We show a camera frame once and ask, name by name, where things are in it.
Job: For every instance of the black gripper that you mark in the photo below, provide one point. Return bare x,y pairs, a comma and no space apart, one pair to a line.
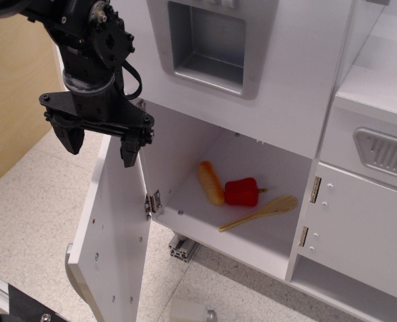
112,114

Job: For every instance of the white low fridge door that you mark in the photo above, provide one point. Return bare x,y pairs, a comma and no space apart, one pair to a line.
109,248

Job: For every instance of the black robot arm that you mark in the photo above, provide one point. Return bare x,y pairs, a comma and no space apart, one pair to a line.
93,45

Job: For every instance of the metal fridge door hinge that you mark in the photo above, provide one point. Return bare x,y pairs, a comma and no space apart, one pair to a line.
152,204

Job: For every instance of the white toy fridge cabinet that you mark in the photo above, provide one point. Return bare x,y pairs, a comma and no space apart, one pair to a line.
273,137

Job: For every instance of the wooden plywood panel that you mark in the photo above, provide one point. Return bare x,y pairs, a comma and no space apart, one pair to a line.
28,68

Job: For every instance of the toy bread roll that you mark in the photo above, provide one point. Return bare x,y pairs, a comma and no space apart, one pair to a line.
210,183

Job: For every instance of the aluminium extrusion foot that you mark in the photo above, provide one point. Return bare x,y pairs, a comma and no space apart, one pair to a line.
183,248

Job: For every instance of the red toy bell pepper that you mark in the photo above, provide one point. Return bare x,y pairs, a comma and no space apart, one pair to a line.
244,192

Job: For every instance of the beige block with knob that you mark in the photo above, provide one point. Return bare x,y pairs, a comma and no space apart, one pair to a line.
183,311

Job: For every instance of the wooden spatula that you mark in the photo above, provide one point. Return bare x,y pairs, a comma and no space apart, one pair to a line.
277,206

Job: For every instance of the upper metal oven hinge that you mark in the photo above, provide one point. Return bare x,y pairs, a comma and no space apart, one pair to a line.
315,189

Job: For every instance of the metal oven hinge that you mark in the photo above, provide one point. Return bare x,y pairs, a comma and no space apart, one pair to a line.
315,189
303,236

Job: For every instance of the lower metal oven hinge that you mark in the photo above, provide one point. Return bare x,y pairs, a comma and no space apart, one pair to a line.
303,236

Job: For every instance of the white toy oven unit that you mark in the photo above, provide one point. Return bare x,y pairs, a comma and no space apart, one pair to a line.
349,259

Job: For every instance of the grey oven vent panel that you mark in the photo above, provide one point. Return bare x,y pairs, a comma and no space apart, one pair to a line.
376,150

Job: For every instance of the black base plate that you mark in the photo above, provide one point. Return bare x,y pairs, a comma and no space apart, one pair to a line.
22,307

